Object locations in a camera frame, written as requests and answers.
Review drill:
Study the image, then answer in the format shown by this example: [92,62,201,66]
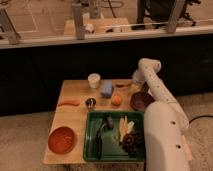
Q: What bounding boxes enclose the purple bowl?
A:
[130,92,154,112]

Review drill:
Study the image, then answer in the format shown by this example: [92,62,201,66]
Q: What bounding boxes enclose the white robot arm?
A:
[132,58,190,171]

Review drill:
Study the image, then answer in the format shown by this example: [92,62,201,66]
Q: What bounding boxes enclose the black rectangular object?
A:
[141,83,149,93]

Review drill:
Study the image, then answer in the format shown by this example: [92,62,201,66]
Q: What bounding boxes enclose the orange fruit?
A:
[111,94,122,106]

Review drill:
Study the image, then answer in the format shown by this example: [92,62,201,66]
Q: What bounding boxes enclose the blue sponge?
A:
[101,81,114,98]

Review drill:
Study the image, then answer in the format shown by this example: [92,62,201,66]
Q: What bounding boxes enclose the yellow banana pieces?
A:
[119,116,134,141]

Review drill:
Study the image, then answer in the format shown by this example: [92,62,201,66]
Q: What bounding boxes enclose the white cup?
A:
[88,73,101,89]

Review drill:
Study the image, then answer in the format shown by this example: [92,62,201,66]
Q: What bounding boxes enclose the black utensil in tray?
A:
[96,116,114,159]

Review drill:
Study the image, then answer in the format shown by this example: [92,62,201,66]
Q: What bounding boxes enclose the small metal cup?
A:
[85,98,96,110]

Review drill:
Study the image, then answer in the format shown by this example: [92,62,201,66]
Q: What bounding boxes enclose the bunch of dark grapes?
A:
[121,132,144,156]

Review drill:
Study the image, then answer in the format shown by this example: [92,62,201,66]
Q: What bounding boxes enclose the wooden table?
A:
[42,78,193,166]

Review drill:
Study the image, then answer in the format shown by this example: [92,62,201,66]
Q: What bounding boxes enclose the orange carrot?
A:
[57,100,80,106]

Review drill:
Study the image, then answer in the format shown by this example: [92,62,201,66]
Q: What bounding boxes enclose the green plastic tray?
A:
[83,111,146,162]

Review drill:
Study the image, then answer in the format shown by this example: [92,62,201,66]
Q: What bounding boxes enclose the background wooden board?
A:
[64,18,131,36]

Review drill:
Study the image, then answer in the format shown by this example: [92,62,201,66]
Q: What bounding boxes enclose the orange bowl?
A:
[48,127,76,155]

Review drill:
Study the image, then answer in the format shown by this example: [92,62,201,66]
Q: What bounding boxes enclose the black cable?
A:
[188,115,213,124]

